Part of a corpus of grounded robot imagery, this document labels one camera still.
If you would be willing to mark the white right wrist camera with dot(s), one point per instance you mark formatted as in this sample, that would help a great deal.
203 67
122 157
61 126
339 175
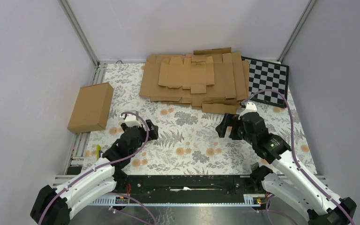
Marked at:
250 107

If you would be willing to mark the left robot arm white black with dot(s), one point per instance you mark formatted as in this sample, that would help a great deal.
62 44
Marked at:
58 205

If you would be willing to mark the aluminium frame post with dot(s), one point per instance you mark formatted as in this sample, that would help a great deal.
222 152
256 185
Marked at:
78 31
304 16

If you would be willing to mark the floral patterned table mat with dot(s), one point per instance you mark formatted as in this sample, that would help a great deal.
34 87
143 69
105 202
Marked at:
187 143

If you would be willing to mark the left aluminium frame post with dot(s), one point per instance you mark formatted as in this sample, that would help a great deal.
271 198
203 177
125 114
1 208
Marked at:
78 31

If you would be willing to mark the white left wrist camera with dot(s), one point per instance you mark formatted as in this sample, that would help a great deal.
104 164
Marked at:
131 120

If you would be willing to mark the folded brown cardboard box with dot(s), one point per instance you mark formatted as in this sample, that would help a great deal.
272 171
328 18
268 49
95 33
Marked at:
91 109

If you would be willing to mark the stack of flat cardboard blanks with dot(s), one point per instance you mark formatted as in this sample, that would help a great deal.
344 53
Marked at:
230 88

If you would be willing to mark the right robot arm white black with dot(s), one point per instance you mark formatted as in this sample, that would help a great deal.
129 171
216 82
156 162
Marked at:
306 194

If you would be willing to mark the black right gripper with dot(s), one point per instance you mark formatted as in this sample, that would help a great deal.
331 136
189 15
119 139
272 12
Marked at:
229 120

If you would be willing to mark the yellow green small tool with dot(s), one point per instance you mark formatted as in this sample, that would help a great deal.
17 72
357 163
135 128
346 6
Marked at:
98 152

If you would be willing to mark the black white checkerboard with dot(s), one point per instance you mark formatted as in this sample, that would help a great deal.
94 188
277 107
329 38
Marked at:
264 75

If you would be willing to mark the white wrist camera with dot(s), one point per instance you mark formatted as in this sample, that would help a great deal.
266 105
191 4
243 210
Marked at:
131 120
250 107

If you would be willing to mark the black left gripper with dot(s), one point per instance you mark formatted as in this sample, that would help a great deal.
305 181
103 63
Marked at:
153 133

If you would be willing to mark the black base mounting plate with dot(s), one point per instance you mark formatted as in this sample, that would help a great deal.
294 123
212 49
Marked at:
189 188

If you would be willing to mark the right aluminium frame post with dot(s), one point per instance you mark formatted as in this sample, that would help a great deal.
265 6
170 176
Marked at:
304 16

